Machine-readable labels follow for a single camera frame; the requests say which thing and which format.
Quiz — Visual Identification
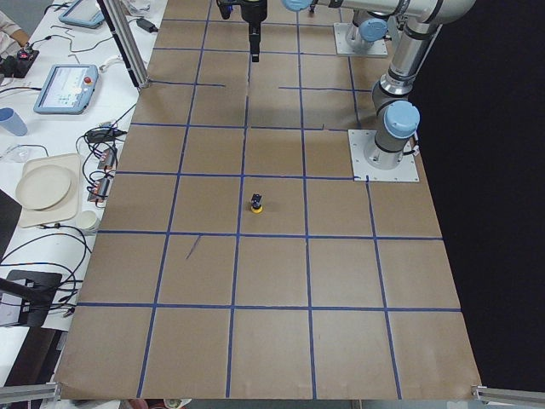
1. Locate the light blue plastic cup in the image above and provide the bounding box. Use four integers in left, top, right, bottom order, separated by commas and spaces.
0, 107, 28, 136

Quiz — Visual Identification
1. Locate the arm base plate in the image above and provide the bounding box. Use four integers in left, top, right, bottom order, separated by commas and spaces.
348, 130, 420, 182
333, 23, 388, 58

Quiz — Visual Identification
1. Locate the small usb hub box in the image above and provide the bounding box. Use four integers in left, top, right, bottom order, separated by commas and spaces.
97, 147, 118, 170

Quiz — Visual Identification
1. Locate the beige tray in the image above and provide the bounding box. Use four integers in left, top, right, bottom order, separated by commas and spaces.
15, 153, 82, 228

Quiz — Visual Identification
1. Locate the far blue teach pendant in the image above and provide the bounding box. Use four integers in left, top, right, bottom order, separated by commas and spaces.
59, 0, 104, 29

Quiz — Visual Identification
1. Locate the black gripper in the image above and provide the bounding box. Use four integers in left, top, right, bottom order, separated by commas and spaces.
239, 0, 267, 63

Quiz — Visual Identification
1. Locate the white paper cup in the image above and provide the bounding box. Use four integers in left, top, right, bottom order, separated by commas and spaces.
75, 210, 100, 235

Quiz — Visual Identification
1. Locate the aluminium frame post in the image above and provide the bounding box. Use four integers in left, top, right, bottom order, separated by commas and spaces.
97, 0, 149, 89

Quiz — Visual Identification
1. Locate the beige round plate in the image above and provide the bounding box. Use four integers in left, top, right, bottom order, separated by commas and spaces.
15, 164, 72, 210

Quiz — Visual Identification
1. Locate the yellow push button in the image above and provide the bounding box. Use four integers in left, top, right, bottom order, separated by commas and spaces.
250, 193, 263, 214

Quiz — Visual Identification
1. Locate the brown paper table cover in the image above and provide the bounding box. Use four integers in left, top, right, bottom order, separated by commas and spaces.
56, 1, 479, 400

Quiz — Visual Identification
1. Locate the black monitor stand base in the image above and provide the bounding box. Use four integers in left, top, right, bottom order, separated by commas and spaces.
1, 269, 62, 327

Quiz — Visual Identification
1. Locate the near blue teach pendant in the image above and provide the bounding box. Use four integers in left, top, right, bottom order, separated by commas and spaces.
33, 64, 99, 114

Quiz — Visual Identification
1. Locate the blue teach pendant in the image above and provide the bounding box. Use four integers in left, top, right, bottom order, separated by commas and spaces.
59, 0, 104, 29
33, 64, 99, 114

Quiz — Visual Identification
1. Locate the black power adapter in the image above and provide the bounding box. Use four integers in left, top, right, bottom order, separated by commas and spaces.
135, 18, 158, 33

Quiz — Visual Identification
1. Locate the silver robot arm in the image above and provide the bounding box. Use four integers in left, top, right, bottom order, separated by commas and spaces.
317, 1, 474, 170
345, 9, 387, 49

